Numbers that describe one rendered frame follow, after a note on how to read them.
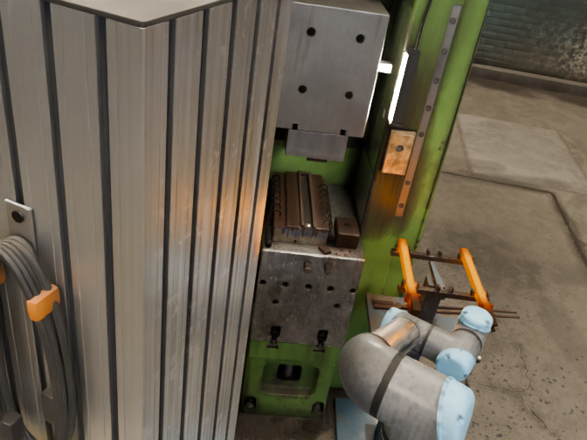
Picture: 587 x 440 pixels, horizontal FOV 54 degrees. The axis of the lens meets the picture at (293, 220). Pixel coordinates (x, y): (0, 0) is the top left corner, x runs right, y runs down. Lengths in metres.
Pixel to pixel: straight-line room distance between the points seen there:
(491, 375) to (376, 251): 1.17
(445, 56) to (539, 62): 6.17
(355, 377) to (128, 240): 0.59
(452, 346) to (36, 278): 1.00
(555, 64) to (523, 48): 0.45
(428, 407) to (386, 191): 1.38
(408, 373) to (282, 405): 1.74
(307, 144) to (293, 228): 0.34
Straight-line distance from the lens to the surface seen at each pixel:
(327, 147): 1.97
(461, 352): 1.35
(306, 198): 2.31
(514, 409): 3.18
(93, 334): 0.58
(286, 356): 2.46
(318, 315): 2.30
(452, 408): 0.97
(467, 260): 2.22
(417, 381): 0.97
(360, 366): 0.99
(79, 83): 0.45
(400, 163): 2.17
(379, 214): 2.29
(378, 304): 2.30
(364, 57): 1.87
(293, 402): 2.67
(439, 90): 2.12
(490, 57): 8.08
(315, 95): 1.89
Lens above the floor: 2.13
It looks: 32 degrees down
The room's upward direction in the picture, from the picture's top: 9 degrees clockwise
